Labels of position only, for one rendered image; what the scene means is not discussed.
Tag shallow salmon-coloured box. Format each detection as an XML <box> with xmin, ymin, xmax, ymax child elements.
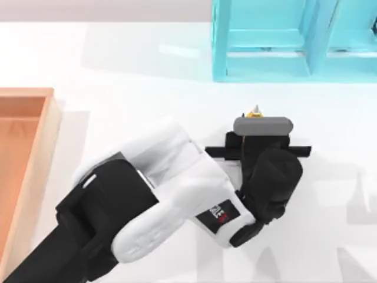
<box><xmin>0</xmin><ymin>87</ymin><xmax>63</xmax><ymax>268</ymax></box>

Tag small yellow and silver object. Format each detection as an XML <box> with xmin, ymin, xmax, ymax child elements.
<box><xmin>242</xmin><ymin>104</ymin><xmax>264</xmax><ymax>119</ymax></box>

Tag light blue rack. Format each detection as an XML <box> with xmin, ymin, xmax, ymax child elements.
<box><xmin>211</xmin><ymin>0</ymin><xmax>377</xmax><ymax>84</ymax></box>

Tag pale grey rounded box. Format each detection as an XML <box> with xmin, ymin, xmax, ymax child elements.
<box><xmin>233</xmin><ymin>116</ymin><xmax>295</xmax><ymax>137</ymax></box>

